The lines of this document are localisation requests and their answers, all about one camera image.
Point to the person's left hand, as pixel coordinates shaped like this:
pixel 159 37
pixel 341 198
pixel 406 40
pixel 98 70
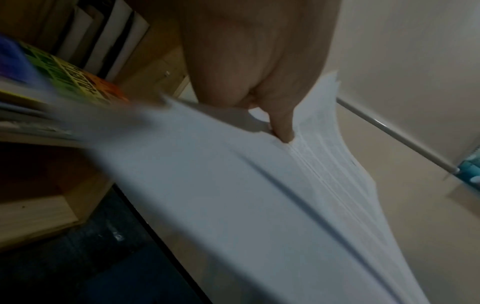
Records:
pixel 240 53

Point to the white paper stack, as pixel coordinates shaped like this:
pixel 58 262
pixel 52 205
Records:
pixel 262 207

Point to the row of upright books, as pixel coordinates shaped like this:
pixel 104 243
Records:
pixel 101 38

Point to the colourful book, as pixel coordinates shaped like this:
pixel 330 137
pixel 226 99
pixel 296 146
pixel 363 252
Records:
pixel 71 78

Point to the white rod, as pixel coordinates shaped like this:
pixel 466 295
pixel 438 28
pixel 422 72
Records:
pixel 397 133

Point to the stack of flat books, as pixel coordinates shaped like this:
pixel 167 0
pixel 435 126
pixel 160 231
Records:
pixel 22 112

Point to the wooden bookshelf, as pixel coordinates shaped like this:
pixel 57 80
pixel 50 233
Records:
pixel 45 184

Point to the blue patterned object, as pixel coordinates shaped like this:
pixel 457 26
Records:
pixel 470 169

